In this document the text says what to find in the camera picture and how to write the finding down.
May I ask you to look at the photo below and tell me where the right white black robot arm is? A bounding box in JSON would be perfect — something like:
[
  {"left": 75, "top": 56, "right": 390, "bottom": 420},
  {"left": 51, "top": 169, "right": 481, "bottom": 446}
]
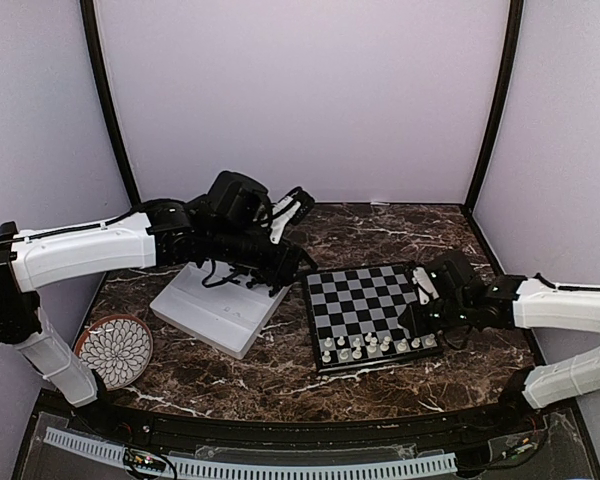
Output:
[{"left": 399, "top": 250, "right": 600, "bottom": 434}]

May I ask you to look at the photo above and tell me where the black front rail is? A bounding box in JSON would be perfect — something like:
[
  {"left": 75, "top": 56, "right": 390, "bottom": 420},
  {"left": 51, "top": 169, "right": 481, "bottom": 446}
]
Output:
[{"left": 29, "top": 387, "right": 576, "bottom": 454}]

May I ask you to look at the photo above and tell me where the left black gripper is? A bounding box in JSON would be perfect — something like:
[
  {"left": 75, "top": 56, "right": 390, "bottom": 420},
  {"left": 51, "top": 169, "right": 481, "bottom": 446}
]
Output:
[{"left": 209, "top": 223, "right": 319, "bottom": 287}]

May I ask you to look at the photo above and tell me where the black frame post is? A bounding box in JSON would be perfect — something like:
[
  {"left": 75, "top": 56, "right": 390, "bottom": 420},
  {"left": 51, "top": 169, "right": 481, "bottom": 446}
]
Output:
[
  {"left": 79, "top": 0, "right": 141, "bottom": 206},
  {"left": 463, "top": 0, "right": 525, "bottom": 218}
]

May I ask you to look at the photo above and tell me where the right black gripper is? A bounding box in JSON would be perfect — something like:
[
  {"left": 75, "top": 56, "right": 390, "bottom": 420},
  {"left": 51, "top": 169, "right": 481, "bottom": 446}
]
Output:
[{"left": 399, "top": 297, "right": 471, "bottom": 338}]

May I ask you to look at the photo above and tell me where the pile of black chess pieces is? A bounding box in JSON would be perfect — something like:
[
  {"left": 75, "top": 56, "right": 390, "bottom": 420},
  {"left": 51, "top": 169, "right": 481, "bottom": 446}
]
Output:
[{"left": 223, "top": 266, "right": 260, "bottom": 289}]

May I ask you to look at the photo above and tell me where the black white chessboard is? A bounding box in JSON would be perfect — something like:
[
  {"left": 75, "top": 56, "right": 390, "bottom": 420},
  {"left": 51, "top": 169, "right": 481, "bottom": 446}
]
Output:
[{"left": 302, "top": 264, "right": 442, "bottom": 374}]

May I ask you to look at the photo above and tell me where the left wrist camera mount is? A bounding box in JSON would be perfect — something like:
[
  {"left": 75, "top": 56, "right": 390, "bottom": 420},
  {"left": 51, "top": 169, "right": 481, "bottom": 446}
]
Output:
[{"left": 269, "top": 186, "right": 315, "bottom": 244}]

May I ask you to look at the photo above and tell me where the left black frame post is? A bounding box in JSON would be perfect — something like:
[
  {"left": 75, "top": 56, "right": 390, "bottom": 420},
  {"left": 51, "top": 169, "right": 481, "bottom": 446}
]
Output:
[{"left": 79, "top": 0, "right": 141, "bottom": 206}]

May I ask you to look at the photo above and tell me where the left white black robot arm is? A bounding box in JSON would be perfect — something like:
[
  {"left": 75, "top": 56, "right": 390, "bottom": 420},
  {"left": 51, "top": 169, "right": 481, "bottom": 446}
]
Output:
[{"left": 0, "top": 171, "right": 317, "bottom": 436}]

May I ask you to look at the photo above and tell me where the white slotted cable duct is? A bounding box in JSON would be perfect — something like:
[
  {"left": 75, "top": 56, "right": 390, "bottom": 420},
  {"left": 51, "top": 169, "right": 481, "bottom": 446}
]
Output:
[{"left": 43, "top": 427, "right": 458, "bottom": 479}]

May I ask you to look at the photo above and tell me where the floral patterned ceramic plate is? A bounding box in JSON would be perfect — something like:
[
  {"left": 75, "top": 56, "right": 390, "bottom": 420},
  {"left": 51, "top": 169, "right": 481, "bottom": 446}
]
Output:
[{"left": 74, "top": 314, "right": 153, "bottom": 391}]

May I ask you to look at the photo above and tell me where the right black frame post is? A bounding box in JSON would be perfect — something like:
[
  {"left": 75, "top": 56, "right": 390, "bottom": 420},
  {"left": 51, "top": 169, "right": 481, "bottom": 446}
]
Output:
[{"left": 463, "top": 0, "right": 525, "bottom": 218}]

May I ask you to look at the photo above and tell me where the white plastic divided tray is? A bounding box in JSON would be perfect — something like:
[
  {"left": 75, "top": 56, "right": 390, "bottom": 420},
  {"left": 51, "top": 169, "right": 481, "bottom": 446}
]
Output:
[{"left": 150, "top": 262, "right": 289, "bottom": 359}]

